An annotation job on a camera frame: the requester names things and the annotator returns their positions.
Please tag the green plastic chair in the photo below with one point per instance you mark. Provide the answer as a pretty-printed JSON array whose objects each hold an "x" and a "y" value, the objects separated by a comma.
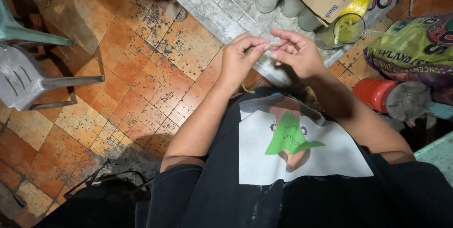
[{"x": 21, "y": 26}]

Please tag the grey sandal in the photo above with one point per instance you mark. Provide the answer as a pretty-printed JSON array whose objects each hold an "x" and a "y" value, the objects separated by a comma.
[{"x": 177, "y": 11}]

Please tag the black printed t-shirt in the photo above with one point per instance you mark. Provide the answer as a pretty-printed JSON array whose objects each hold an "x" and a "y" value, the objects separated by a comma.
[{"x": 300, "y": 185}]

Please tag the white candle glass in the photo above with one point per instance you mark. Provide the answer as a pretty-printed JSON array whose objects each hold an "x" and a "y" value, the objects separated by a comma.
[
  {"x": 308, "y": 21},
  {"x": 292, "y": 6}
]

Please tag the grey plastic chair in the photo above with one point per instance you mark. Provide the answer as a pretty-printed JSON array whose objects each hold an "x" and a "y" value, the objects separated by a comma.
[{"x": 24, "y": 79}]

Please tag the red and grey power tool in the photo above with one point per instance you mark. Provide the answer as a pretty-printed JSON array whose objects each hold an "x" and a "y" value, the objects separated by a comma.
[{"x": 389, "y": 98}]

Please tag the black bag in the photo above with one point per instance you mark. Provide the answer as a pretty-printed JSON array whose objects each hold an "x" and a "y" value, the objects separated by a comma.
[{"x": 102, "y": 203}]

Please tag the teal table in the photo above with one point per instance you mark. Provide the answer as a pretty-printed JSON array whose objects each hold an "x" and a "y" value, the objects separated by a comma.
[{"x": 437, "y": 157}]

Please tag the person's left hand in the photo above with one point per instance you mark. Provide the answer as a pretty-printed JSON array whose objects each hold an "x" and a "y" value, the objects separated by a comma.
[{"x": 237, "y": 61}]

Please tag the person's right hand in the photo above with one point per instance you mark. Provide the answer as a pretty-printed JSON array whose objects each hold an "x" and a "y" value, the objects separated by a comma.
[{"x": 304, "y": 56}]

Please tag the clear glass with yellow wax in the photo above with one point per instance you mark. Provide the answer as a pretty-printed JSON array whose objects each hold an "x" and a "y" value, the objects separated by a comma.
[{"x": 339, "y": 33}]

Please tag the small clear wick piece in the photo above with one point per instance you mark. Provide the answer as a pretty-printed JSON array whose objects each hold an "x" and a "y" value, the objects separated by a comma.
[{"x": 275, "y": 41}]

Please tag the printed feed sack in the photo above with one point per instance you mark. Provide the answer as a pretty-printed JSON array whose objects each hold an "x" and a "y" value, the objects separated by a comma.
[{"x": 414, "y": 51}]

